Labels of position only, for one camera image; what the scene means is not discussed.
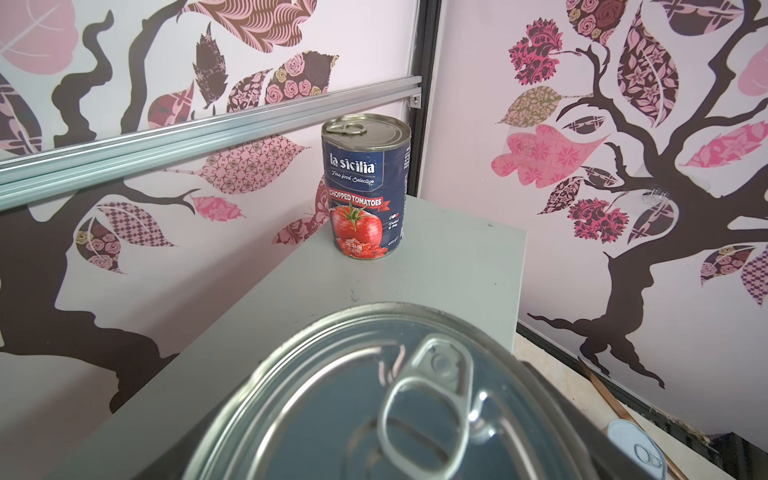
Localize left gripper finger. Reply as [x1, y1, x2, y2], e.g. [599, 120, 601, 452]
[522, 362, 651, 480]

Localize blue label tall can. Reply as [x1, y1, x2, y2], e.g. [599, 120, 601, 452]
[183, 315, 597, 479]

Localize la sicilia tomato can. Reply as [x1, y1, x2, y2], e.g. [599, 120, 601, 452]
[321, 113, 411, 260]

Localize teal can right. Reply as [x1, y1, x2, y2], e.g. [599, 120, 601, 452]
[605, 419, 668, 480]

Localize grey metal cabinet box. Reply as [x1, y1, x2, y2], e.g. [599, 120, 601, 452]
[51, 197, 527, 479]

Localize wooden handled knife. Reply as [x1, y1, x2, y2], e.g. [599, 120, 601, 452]
[578, 358, 688, 480]

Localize aluminium rail back wall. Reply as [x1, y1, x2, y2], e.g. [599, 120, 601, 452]
[1, 76, 422, 211]

